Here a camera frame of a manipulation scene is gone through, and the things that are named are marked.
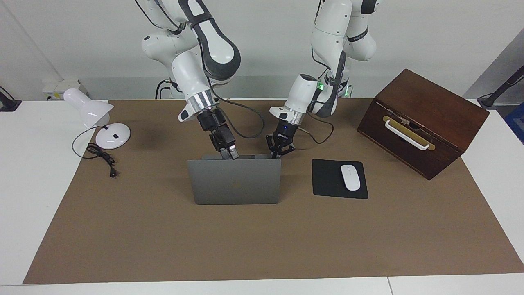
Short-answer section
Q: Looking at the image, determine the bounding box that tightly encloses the silver Apple laptop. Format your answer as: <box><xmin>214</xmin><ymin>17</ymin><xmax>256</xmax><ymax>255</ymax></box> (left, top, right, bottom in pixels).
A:
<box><xmin>187</xmin><ymin>154</ymin><xmax>282</xmax><ymax>205</ymax></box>

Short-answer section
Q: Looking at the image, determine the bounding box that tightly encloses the black mouse pad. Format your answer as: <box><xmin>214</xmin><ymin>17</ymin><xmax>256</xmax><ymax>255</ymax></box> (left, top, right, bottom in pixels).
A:
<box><xmin>312</xmin><ymin>159</ymin><xmax>369</xmax><ymax>200</ymax></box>

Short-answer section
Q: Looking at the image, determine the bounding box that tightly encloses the white computer mouse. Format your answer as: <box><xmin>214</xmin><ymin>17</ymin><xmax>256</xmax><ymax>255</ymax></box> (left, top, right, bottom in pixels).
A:
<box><xmin>341</xmin><ymin>164</ymin><xmax>361</xmax><ymax>191</ymax></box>

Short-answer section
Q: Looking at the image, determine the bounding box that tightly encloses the brown table mat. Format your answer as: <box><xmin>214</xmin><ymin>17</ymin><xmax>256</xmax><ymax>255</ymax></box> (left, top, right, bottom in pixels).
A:
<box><xmin>23</xmin><ymin>98</ymin><xmax>524</xmax><ymax>284</ymax></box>

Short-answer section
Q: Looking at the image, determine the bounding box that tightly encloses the white desk lamp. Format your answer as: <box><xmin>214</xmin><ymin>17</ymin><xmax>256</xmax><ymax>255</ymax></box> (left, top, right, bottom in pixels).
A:
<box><xmin>63</xmin><ymin>88</ymin><xmax>131</xmax><ymax>150</ymax></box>

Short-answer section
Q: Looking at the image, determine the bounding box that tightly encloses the dark wooden box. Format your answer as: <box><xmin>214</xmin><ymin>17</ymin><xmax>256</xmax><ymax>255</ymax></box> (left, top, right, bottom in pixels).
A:
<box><xmin>357</xmin><ymin>68</ymin><xmax>490</xmax><ymax>181</ymax></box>

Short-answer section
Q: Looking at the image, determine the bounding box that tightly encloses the white power strip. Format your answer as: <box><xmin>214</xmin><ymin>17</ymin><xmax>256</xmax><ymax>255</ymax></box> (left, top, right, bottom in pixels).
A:
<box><xmin>42</xmin><ymin>79</ymin><xmax>88</xmax><ymax>100</ymax></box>

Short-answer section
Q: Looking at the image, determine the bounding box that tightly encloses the black stand foot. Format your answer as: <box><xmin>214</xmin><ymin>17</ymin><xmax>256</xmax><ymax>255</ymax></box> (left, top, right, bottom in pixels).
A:
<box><xmin>0</xmin><ymin>86</ymin><xmax>22</xmax><ymax>112</ymax></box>

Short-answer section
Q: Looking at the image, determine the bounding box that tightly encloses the black tripod stand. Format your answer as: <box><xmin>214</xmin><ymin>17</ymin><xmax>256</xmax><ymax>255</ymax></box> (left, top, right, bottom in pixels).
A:
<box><xmin>477</xmin><ymin>65</ymin><xmax>524</xmax><ymax>109</ymax></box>

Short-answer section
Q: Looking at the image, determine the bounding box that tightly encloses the blue crate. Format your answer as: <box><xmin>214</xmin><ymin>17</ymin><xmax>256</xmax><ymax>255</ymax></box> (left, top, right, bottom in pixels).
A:
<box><xmin>504</xmin><ymin>102</ymin><xmax>524</xmax><ymax>145</ymax></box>

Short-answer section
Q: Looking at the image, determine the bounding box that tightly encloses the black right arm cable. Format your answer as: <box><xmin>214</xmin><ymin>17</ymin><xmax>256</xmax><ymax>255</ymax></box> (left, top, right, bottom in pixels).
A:
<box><xmin>209</xmin><ymin>82</ymin><xmax>266</xmax><ymax>139</ymax></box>

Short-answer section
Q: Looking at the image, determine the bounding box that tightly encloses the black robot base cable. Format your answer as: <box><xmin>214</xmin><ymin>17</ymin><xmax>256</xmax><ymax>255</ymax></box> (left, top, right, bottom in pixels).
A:
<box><xmin>155</xmin><ymin>80</ymin><xmax>172</xmax><ymax>100</ymax></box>

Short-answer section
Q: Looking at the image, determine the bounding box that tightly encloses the gold box handle plate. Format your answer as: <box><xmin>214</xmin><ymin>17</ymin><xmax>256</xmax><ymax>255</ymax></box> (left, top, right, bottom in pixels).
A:
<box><xmin>382</xmin><ymin>116</ymin><xmax>436</xmax><ymax>151</ymax></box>

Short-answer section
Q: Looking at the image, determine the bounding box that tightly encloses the white box handle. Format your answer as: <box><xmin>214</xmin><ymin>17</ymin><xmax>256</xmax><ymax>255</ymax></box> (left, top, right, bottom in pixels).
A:
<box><xmin>385</xmin><ymin>119</ymin><xmax>431</xmax><ymax>150</ymax></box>

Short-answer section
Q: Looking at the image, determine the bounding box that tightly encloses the black lamp power cable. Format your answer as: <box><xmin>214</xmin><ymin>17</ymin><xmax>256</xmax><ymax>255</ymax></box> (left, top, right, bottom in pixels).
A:
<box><xmin>72</xmin><ymin>126</ymin><xmax>119</xmax><ymax>178</ymax></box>

